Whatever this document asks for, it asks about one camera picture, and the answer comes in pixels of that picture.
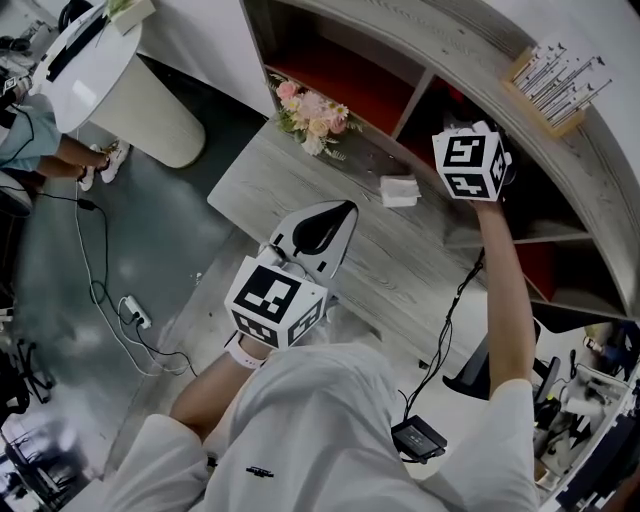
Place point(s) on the person's left forearm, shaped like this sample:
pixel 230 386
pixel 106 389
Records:
pixel 210 395

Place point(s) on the person's white shirt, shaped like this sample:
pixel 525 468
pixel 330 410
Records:
pixel 320 430

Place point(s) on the black office chair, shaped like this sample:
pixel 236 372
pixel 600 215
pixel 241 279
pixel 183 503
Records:
pixel 475 370

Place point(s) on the grey wooden wall shelf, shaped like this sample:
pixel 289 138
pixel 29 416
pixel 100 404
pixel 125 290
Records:
pixel 450 30

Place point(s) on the white round pedestal table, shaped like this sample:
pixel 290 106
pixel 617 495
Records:
pixel 130 100

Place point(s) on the black power adapter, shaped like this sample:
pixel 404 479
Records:
pixel 86 204

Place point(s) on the white tissue pack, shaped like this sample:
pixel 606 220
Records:
pixel 399 191

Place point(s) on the white power strip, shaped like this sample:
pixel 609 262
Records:
pixel 136 312

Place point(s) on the white flower box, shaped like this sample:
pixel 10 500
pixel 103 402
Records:
pixel 132 12

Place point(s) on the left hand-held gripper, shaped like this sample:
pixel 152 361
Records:
pixel 270 300

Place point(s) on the pink flower bouquet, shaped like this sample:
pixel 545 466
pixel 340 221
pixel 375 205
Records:
pixel 312 107

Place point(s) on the black flat device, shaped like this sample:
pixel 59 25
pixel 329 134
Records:
pixel 75 45

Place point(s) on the wooden holder with cards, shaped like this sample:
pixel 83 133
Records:
pixel 555 90

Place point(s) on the white vase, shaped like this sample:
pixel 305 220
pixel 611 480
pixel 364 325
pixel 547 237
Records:
pixel 312 145

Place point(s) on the grey wooden desk with shelves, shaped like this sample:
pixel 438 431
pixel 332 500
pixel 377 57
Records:
pixel 400 260

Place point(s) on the person's right forearm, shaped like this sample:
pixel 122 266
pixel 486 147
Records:
pixel 505 300

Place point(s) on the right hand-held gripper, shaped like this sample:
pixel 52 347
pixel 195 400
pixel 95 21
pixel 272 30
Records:
pixel 465 155

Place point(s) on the white wristband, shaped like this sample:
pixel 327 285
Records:
pixel 246 356

